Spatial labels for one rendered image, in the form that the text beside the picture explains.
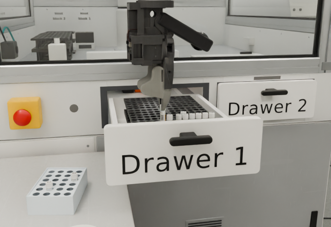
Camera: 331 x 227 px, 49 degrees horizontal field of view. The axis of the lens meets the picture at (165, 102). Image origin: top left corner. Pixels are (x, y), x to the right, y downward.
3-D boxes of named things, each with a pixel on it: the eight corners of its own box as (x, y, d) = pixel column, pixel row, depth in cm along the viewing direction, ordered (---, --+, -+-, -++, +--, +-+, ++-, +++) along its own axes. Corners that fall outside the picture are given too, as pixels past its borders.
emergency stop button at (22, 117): (31, 126, 86) (29, 110, 85) (13, 127, 85) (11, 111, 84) (33, 122, 89) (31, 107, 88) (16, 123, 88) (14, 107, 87)
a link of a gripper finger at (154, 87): (139, 111, 73) (138, 65, 71) (168, 110, 74) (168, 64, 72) (142, 115, 70) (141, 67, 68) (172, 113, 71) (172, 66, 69)
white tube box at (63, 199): (74, 215, 66) (72, 196, 65) (27, 215, 66) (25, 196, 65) (87, 183, 78) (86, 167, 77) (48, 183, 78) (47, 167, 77)
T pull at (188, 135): (213, 144, 63) (213, 136, 62) (170, 146, 61) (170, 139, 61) (206, 137, 66) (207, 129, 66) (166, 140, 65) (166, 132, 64)
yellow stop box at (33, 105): (40, 129, 89) (37, 100, 87) (9, 131, 87) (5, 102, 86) (43, 123, 94) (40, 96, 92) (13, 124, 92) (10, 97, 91)
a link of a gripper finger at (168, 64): (159, 86, 73) (158, 42, 71) (168, 85, 73) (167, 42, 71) (164, 90, 68) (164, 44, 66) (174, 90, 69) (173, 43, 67)
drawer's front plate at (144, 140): (259, 173, 70) (263, 118, 67) (106, 186, 65) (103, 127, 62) (255, 169, 72) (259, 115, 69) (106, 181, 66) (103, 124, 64)
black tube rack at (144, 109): (215, 147, 78) (216, 118, 76) (132, 153, 75) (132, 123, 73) (189, 118, 99) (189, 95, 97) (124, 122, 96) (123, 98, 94)
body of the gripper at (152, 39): (126, 62, 74) (125, 0, 71) (168, 61, 76) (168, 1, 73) (132, 68, 67) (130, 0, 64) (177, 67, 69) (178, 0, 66)
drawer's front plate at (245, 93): (314, 117, 106) (317, 80, 103) (218, 123, 101) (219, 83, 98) (310, 115, 108) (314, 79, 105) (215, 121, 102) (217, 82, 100)
